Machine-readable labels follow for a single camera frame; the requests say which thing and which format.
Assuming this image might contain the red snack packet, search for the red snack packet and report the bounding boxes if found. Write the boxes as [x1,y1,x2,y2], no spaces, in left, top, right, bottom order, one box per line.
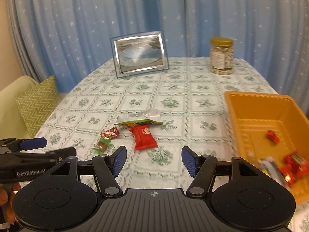
[129,125,158,150]

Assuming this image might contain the silver picture frame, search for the silver picture frame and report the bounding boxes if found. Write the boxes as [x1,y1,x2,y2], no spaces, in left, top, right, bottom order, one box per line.
[110,30,169,78]

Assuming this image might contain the small red foil candy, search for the small red foil candy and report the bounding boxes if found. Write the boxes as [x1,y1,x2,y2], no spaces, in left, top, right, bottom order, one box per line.
[101,126,119,140]

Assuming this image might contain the person's left hand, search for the person's left hand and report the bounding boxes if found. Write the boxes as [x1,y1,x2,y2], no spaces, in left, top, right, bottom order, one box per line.
[0,183,21,225]

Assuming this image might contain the green zigzag cushion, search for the green zigzag cushion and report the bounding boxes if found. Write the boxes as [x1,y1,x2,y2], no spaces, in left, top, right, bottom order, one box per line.
[16,75,61,138]

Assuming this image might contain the nut jar with gold lid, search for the nut jar with gold lid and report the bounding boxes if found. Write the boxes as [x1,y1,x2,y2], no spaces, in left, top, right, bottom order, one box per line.
[210,37,234,75]

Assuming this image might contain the blue star curtain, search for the blue star curtain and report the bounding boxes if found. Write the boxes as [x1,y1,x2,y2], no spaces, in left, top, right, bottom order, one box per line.
[8,0,308,112]

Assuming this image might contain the light green sofa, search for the light green sofa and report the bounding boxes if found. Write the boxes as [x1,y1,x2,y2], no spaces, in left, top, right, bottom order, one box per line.
[0,75,38,139]

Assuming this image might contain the floral white tablecloth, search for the floral white tablecloth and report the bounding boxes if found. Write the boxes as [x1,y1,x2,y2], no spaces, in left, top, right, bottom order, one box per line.
[39,58,294,231]

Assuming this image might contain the green foil snack packet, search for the green foil snack packet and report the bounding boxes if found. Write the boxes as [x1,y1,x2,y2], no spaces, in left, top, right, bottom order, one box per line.
[115,109,163,127]

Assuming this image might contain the small green brown candy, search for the small green brown candy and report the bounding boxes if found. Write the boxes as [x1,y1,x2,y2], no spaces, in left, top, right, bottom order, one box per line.
[93,137,111,156]

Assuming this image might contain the orange plastic tray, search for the orange plastic tray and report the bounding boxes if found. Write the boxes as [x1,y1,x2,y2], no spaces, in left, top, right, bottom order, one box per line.
[225,91,308,204]

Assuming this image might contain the red candies in tray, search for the red candies in tray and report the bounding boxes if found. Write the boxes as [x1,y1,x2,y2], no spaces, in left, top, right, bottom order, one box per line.
[265,129,309,187]

